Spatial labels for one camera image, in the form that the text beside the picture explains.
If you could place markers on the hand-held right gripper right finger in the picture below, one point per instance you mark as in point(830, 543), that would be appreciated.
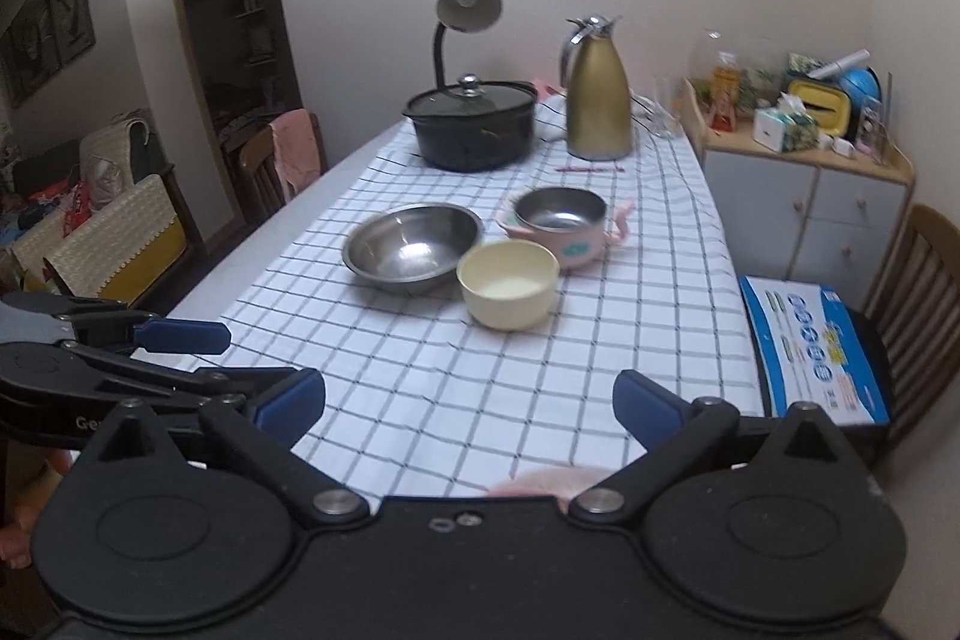
point(645, 401)

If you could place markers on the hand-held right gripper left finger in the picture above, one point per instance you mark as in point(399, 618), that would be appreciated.
point(291, 400)

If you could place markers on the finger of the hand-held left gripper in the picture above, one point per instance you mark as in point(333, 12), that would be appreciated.
point(187, 337)
point(217, 379)

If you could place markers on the pink bear-shaped plate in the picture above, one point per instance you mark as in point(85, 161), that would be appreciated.
point(540, 482)

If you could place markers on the cream bowl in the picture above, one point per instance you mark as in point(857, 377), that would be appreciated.
point(510, 299)

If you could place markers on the large steel bowl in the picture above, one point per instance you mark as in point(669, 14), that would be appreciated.
point(412, 250)

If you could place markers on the person's left hand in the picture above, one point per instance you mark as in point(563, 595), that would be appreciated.
point(15, 546)

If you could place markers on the white checked tablecloth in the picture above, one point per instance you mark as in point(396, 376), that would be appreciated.
point(420, 370)

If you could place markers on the blue white cardboard box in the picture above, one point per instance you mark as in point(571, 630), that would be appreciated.
point(810, 340)

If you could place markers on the wooden chair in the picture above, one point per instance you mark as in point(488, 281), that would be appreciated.
point(259, 168)
point(919, 280)

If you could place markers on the pile of colourful clothes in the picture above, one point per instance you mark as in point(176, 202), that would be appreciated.
point(52, 205)

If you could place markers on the beige bag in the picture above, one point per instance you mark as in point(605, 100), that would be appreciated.
point(112, 160)

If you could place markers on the pink towel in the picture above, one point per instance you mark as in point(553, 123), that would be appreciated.
point(296, 149)

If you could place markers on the grey cabinet with drawers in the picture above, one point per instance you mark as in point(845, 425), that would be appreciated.
point(765, 197)

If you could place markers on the red pen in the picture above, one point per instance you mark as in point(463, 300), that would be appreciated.
point(589, 167)

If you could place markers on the clear drinking glass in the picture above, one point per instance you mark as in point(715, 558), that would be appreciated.
point(666, 115)

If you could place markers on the white checked dish towel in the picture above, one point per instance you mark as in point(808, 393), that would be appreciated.
point(551, 119)

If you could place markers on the white green tissue box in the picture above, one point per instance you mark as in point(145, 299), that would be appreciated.
point(776, 130)

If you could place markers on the gold thermos jug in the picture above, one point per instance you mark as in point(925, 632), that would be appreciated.
point(596, 100)

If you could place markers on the black cooking pot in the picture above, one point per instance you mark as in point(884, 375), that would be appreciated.
point(472, 141)

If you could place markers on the orange juice bottle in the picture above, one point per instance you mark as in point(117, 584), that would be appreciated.
point(724, 93)

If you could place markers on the small white charger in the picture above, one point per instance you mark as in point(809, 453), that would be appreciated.
point(840, 147)

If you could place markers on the dark bookshelf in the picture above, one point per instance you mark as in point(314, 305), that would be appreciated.
point(240, 10)

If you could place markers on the yellow tissue holder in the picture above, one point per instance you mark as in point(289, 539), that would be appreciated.
point(829, 108)

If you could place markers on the glass pot lid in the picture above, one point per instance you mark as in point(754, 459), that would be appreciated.
point(465, 100)

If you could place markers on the clear acrylic stand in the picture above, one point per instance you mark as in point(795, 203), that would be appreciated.
point(874, 130)

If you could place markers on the clear glass dome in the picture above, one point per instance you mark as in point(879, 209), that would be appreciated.
point(705, 48)

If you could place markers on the green patterned box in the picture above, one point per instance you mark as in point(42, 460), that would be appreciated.
point(799, 64)

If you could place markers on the blue globe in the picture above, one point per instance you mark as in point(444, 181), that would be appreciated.
point(861, 84)

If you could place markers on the white tube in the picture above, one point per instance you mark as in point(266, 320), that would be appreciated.
point(840, 63)

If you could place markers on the grey desk lamp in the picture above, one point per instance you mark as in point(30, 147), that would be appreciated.
point(469, 3)

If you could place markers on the dark framed wall painting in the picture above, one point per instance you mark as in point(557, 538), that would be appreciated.
point(71, 3)
point(26, 48)

